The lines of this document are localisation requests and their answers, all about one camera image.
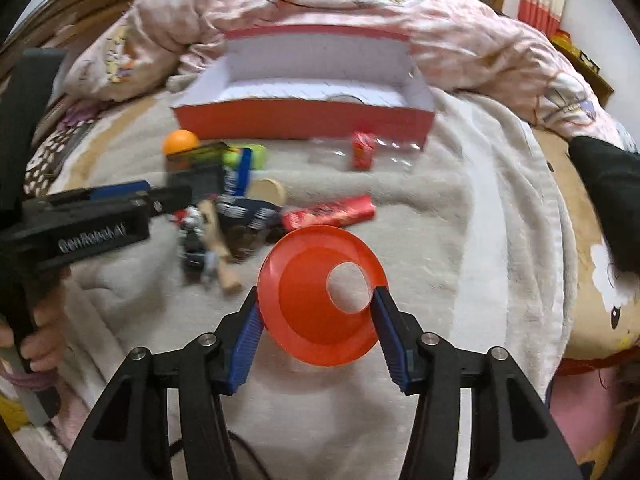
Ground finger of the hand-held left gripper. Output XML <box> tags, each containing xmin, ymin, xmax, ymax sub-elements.
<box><xmin>50</xmin><ymin>180</ymin><xmax>152</xmax><ymax>207</ymax></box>
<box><xmin>131</xmin><ymin>185</ymin><xmax>193</xmax><ymax>218</ymax></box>

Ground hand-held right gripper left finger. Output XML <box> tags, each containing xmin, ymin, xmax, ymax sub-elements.
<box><xmin>60</xmin><ymin>287</ymin><xmax>266</xmax><ymax>480</ymax></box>

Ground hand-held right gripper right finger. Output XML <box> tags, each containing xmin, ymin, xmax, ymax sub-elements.
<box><xmin>369</xmin><ymin>286</ymin><xmax>583</xmax><ymax>480</ymax></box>

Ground black and white toy figure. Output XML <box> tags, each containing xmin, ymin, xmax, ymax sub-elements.
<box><xmin>172</xmin><ymin>205</ymin><xmax>216</xmax><ymax>281</ymax></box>

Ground orange ball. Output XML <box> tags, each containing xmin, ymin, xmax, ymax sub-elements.
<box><xmin>162</xmin><ymin>130</ymin><xmax>201</xmax><ymax>158</ymax></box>

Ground orange plastic funnel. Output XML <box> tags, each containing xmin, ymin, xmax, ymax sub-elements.
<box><xmin>257</xmin><ymin>226</ymin><xmax>389</xmax><ymax>366</ymax></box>

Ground dark patterned bag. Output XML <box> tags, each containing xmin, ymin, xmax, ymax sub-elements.
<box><xmin>217</xmin><ymin>195</ymin><xmax>281</xmax><ymax>261</ymax></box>

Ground round wooden disc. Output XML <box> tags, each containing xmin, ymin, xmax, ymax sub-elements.
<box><xmin>247</xmin><ymin>177</ymin><xmax>287</xmax><ymax>208</ymax></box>

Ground red cardboard box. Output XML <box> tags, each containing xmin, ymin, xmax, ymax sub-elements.
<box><xmin>170</xmin><ymin>24</ymin><xmax>436</xmax><ymax>153</ymax></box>

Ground person's left hand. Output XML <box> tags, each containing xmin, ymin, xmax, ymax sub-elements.
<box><xmin>0</xmin><ymin>269</ymin><xmax>72</xmax><ymax>376</ymax></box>

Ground wooden block piece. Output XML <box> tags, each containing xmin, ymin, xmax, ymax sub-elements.
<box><xmin>200</xmin><ymin>200</ymin><xmax>243</xmax><ymax>293</ymax></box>

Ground spotted bed sheet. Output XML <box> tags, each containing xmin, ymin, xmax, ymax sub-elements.
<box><xmin>25</xmin><ymin>100</ymin><xmax>101</xmax><ymax>196</ymax></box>

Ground blue plastic clip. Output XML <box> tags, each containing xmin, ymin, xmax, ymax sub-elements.
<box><xmin>235</xmin><ymin>147</ymin><xmax>252</xmax><ymax>196</ymax></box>

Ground green orange plastic case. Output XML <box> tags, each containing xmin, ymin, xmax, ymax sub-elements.
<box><xmin>200</xmin><ymin>142</ymin><xmax>268</xmax><ymax>173</ymax></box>

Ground white fleece blanket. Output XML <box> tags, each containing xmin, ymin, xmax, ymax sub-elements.
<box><xmin>15</xmin><ymin>85</ymin><xmax>576</xmax><ymax>480</ymax></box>

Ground red snack tube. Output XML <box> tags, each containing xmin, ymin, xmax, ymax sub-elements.
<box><xmin>280</xmin><ymin>195</ymin><xmax>376</xmax><ymax>233</ymax></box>

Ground wooden headboard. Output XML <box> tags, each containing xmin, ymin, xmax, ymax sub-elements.
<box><xmin>0</xmin><ymin>0</ymin><xmax>171</xmax><ymax>61</ymax></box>

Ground clear bottle with red label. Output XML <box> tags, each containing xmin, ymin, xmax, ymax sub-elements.
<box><xmin>307</xmin><ymin>130</ymin><xmax>416</xmax><ymax>173</ymax></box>

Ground tan cartoon plush blanket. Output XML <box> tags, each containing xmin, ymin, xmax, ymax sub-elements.
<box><xmin>530</xmin><ymin>125</ymin><xmax>640</xmax><ymax>480</ymax></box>

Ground black cloth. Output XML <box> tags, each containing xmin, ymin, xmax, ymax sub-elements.
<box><xmin>567</xmin><ymin>135</ymin><xmax>640</xmax><ymax>273</ymax></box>

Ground pink cartoon quilt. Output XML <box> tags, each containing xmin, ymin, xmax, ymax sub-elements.
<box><xmin>62</xmin><ymin>0</ymin><xmax>626</xmax><ymax>141</ymax></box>

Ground wooden furniture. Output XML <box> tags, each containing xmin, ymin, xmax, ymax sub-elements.
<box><xmin>550</xmin><ymin>35</ymin><xmax>616</xmax><ymax>108</ymax></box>

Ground black cable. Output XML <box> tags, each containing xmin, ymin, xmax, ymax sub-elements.
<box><xmin>167</xmin><ymin>430</ymin><xmax>271</xmax><ymax>480</ymax></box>

